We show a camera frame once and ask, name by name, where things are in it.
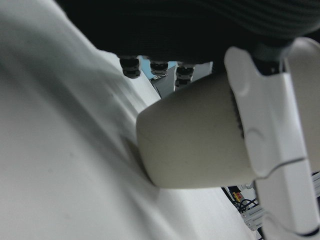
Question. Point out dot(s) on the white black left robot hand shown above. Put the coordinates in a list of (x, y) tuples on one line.
[(200, 22)]

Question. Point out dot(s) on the beige paper cup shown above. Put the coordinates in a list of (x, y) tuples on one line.
[(187, 137)]

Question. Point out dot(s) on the aluminium frame profile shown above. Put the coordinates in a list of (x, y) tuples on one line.
[(252, 218)]

